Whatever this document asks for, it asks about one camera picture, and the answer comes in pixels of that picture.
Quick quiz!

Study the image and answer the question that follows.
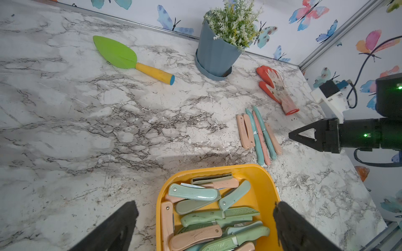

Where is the potted green plant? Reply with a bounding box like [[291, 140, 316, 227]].
[[195, 1, 262, 81]]

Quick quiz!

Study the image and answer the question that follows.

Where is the teal handle knife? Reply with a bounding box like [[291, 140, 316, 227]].
[[218, 180, 251, 211]]

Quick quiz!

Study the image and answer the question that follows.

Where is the pink folding knife long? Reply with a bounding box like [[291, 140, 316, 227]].
[[264, 122, 283, 155]]

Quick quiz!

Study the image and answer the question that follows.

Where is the teal folding knife right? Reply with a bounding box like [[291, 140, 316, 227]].
[[168, 184, 219, 201]]

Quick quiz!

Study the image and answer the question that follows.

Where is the green ceramic knife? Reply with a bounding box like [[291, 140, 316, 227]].
[[181, 207, 260, 227]]

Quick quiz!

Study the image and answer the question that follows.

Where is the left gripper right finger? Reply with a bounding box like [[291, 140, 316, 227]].
[[273, 201, 340, 251]]

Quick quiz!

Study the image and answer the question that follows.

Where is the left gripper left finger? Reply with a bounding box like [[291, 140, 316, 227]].
[[71, 201, 139, 251]]

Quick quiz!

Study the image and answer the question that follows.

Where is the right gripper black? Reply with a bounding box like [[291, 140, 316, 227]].
[[289, 118, 402, 153]]

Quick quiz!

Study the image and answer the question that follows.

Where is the red white garden glove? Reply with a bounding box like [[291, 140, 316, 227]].
[[256, 65, 299, 116]]

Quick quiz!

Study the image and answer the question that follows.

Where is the yellow storage box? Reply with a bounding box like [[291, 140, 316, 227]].
[[155, 164, 282, 251]]

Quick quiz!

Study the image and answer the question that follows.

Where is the green yellow toy trowel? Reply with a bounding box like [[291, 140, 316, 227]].
[[93, 36, 175, 85]]

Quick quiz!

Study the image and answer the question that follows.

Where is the pink ceramic knife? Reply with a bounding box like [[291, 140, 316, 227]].
[[252, 111, 271, 166]]

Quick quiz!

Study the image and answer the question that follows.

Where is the pink folding fruit knife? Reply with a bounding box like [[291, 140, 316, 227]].
[[236, 115, 250, 149]]

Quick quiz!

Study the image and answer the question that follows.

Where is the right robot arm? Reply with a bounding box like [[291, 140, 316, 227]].
[[289, 73, 402, 153]]

